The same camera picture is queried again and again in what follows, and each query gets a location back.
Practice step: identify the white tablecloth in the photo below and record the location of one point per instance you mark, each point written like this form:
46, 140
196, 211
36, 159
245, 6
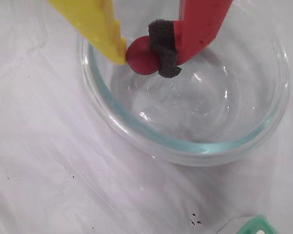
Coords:
39, 146

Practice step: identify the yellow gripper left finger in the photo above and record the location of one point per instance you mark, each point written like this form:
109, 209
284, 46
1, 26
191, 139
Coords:
100, 31

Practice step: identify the red candy ball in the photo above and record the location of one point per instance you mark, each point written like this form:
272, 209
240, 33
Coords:
139, 58

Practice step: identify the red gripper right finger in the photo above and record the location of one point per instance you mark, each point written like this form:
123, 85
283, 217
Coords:
197, 26

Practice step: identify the weekly pill organizer box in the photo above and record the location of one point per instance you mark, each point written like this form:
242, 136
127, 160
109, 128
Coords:
258, 223

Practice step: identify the clear glass bowl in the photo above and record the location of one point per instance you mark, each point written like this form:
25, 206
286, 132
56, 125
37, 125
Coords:
197, 148

